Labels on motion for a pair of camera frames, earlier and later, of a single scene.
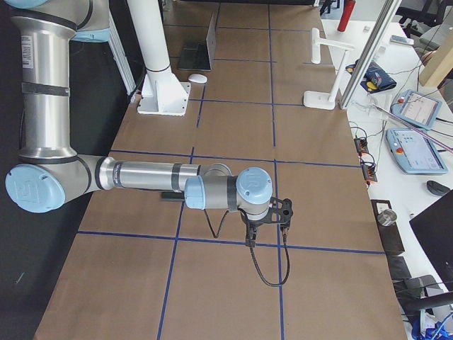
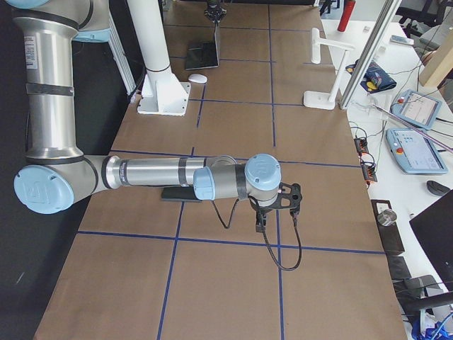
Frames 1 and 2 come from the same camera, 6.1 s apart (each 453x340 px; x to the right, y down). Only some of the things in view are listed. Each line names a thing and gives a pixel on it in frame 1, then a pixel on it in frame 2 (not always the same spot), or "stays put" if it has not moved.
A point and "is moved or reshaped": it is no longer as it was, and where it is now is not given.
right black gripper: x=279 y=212 to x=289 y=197
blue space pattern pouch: x=374 y=78 stays put
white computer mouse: x=197 y=78 stays put
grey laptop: x=201 y=58 is moved or reshaped
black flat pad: x=173 y=195 stays put
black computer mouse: x=437 y=188 stays put
